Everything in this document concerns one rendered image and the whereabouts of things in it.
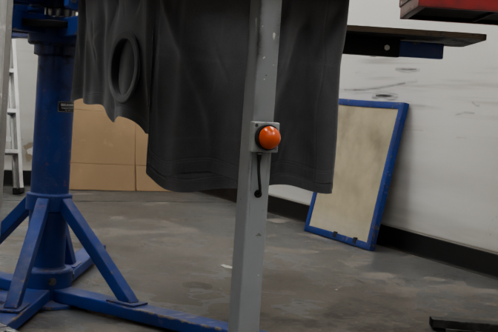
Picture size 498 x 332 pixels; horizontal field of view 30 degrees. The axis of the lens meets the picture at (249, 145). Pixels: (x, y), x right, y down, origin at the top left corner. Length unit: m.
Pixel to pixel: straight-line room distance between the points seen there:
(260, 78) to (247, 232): 0.25
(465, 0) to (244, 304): 1.53
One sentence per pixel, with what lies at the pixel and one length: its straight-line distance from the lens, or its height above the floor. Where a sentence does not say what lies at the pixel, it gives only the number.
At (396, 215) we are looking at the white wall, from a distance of 4.75.
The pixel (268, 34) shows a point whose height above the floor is 0.82.
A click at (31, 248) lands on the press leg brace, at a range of 2.92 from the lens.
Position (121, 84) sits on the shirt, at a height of 0.72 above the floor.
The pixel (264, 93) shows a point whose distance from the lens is 1.53.
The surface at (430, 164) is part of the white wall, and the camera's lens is 4.53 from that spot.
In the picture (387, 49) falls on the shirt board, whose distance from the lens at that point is 3.00.
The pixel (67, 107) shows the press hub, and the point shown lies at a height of 0.64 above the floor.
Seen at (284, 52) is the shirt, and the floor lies 0.81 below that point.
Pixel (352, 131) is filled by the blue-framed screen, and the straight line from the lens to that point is 4.96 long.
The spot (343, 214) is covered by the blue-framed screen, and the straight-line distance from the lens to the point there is 4.86.
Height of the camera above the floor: 0.71
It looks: 3 degrees down
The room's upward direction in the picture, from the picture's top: 4 degrees clockwise
